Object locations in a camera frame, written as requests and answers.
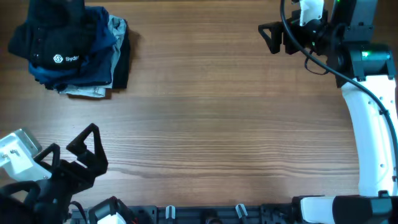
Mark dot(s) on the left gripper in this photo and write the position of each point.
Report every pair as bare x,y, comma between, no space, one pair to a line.
84,175

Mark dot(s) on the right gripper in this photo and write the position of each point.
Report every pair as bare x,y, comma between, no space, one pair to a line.
274,43

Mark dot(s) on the black t-shirt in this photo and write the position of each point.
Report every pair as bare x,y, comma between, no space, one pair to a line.
56,34

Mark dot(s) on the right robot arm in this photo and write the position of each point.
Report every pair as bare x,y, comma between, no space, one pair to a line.
340,42

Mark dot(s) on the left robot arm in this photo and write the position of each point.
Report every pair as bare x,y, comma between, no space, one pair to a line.
47,200

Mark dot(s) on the blue crumpled garment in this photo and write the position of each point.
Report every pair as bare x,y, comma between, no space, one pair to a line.
95,67

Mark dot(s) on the grey folded garment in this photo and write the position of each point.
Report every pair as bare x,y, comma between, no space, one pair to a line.
119,63

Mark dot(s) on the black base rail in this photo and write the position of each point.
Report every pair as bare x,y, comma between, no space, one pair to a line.
205,214

